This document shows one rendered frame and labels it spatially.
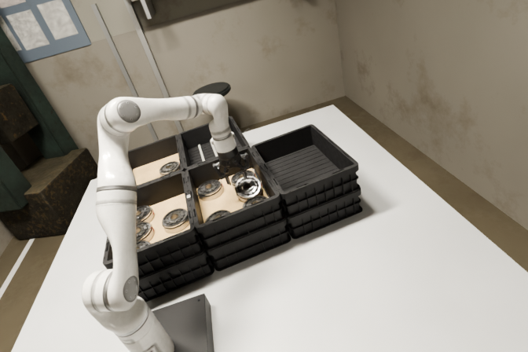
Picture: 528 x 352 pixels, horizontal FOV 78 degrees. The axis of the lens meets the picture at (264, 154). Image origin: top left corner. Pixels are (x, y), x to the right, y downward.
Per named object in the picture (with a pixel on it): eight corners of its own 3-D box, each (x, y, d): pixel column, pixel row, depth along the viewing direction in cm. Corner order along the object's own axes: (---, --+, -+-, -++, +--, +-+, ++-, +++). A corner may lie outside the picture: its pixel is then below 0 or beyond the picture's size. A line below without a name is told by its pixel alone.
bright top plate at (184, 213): (188, 222, 120) (188, 221, 119) (162, 231, 119) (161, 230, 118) (187, 206, 128) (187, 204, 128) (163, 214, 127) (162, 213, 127)
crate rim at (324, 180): (361, 170, 114) (360, 164, 113) (282, 200, 110) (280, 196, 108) (313, 127, 148) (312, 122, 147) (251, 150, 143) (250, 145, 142)
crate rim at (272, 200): (282, 200, 110) (280, 196, 108) (197, 234, 105) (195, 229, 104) (251, 150, 143) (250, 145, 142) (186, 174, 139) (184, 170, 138)
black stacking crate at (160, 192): (206, 254, 110) (195, 230, 104) (119, 290, 106) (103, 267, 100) (193, 192, 144) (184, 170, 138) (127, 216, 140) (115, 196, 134)
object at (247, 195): (264, 193, 124) (264, 192, 124) (239, 202, 123) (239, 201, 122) (256, 173, 130) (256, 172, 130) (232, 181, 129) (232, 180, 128)
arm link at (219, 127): (239, 131, 113) (221, 129, 118) (226, 90, 105) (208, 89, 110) (225, 142, 108) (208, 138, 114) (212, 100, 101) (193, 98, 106)
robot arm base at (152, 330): (173, 365, 86) (146, 329, 77) (139, 376, 85) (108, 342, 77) (174, 332, 94) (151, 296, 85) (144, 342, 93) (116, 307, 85)
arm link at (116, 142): (94, 104, 86) (89, 199, 80) (108, 91, 80) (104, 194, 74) (129, 111, 93) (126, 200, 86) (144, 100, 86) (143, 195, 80)
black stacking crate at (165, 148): (193, 191, 144) (184, 170, 138) (127, 216, 140) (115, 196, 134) (185, 152, 178) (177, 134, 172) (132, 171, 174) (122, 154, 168)
